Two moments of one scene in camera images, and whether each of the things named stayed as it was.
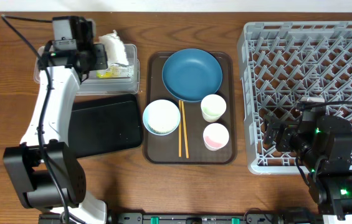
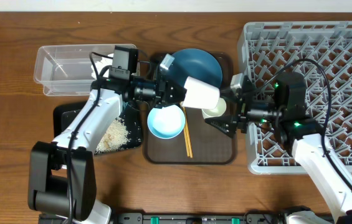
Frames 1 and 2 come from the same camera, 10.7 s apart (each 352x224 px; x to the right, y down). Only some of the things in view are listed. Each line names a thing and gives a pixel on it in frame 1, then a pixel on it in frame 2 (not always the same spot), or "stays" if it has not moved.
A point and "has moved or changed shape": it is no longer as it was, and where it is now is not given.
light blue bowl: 161,117 has moved or changed shape
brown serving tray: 164,149 stays
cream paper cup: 213,107 stays
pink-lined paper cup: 215,136 to 200,94
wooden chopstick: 179,129 to 185,133
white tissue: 114,48 has moved or changed shape
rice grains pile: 162,116 to 115,137
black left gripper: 99,52 to 166,88
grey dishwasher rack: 280,63 stays
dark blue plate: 190,74 stays
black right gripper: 279,134 to 242,115
